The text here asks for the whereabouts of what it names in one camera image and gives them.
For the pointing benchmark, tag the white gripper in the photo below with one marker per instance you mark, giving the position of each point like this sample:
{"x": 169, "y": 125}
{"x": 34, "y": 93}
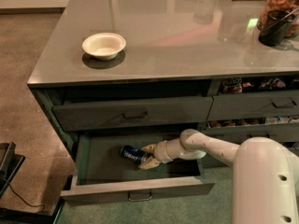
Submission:
{"x": 161, "y": 153}

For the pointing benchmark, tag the blue pepsi can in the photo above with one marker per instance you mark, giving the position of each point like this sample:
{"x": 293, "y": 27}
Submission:
{"x": 137, "y": 156}

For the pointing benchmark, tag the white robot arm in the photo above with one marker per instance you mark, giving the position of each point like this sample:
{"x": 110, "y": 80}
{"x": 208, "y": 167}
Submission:
{"x": 265, "y": 174}

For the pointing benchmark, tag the open grey middle drawer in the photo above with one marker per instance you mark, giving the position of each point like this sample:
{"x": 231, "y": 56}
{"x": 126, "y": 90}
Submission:
{"x": 102, "y": 175}

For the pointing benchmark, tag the grey bottom right drawer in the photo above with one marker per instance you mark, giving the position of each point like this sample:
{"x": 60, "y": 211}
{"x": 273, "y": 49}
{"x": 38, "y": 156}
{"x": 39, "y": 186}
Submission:
{"x": 210, "y": 162}

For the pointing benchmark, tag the grey top left drawer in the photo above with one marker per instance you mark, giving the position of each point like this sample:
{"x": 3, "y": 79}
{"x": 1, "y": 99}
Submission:
{"x": 132, "y": 113}

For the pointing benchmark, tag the grey top right drawer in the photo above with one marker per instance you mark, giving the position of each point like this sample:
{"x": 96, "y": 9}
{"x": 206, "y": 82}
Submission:
{"x": 254, "y": 105}

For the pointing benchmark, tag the snack bag in drawer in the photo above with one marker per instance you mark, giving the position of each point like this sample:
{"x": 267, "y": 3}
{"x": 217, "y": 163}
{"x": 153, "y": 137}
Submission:
{"x": 231, "y": 85}

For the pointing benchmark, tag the grey middle right drawer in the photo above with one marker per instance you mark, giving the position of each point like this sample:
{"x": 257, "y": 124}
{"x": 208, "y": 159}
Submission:
{"x": 286, "y": 134}

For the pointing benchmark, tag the grey cabinet with counter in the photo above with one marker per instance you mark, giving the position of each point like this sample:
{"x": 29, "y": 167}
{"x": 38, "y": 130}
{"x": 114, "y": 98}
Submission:
{"x": 174, "y": 48}

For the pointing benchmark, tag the white ceramic bowl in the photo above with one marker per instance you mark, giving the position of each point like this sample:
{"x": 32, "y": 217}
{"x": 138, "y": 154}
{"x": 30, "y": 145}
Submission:
{"x": 104, "y": 46}

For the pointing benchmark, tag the black floor stand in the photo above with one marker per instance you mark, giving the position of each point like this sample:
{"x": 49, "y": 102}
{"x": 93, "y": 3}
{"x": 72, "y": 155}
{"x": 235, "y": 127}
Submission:
{"x": 10, "y": 163}

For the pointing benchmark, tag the black cup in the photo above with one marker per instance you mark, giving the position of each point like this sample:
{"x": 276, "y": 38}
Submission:
{"x": 278, "y": 23}

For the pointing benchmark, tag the glass jar of snacks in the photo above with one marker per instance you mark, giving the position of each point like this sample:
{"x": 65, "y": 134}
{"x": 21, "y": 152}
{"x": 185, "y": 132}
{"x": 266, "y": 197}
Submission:
{"x": 287, "y": 5}

